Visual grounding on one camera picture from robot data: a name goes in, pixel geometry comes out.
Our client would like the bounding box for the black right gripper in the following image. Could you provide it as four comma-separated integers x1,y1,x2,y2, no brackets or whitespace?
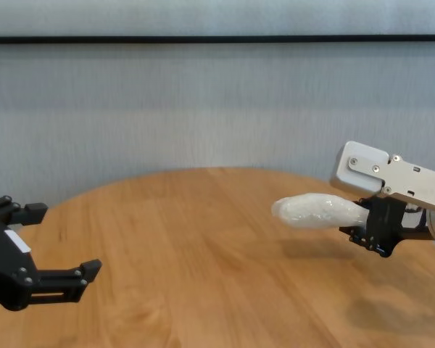
339,195,434,260

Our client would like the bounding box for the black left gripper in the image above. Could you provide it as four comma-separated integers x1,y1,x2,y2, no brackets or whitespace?
0,194,104,312

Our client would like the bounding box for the white plastic-wrapped sandbag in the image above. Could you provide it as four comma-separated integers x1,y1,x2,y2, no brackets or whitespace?
270,192,371,231

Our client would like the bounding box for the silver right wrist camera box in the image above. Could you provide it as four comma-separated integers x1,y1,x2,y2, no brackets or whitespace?
328,140,435,214

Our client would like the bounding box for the black wall baseboard strip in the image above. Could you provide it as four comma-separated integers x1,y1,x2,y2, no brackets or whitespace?
0,34,435,46

